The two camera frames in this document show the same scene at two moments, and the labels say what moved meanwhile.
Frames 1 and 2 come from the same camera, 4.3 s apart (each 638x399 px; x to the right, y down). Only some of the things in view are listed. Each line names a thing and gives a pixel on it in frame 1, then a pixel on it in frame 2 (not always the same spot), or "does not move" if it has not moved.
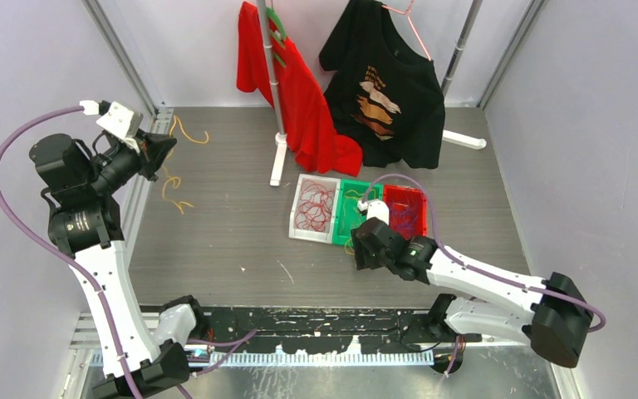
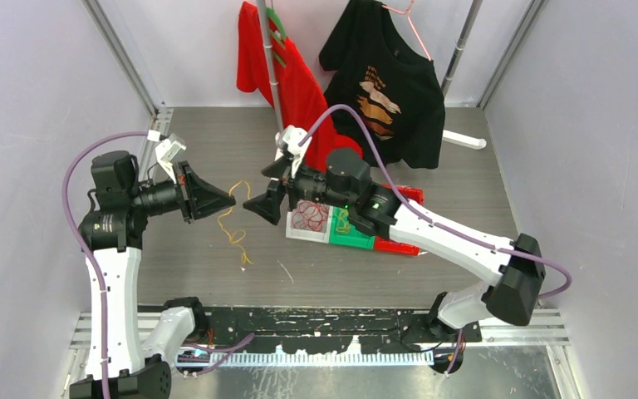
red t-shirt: x=260 y=46 does not move
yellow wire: x=175 y=180 → x=234 y=184
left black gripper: x=152 y=150 → x=203 y=198
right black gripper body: x=366 y=258 → x=294 y=188
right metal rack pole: x=460 y=46 does not move
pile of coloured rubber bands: x=315 y=210 does not move
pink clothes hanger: x=407 y=12 does not move
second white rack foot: x=463 y=140 does not move
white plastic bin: x=315 y=207 does not move
